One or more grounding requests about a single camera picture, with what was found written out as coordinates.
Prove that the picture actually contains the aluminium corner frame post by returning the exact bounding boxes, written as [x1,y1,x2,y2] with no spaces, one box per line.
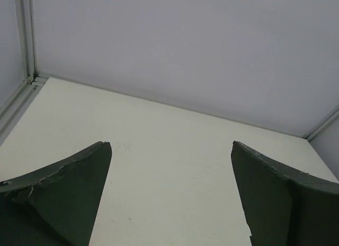
[303,106,339,142]
[1,0,47,142]

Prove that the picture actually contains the aluminium corner frame post right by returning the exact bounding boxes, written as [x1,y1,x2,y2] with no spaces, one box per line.
[303,106,339,142]

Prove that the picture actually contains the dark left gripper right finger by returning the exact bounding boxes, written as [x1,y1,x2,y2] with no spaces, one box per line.
[231,141,338,245]

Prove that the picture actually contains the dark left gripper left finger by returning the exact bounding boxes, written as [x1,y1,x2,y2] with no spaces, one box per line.
[1,142,111,245]

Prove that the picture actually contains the aluminium corner frame post left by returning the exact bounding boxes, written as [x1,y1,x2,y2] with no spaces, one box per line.
[1,0,47,142]

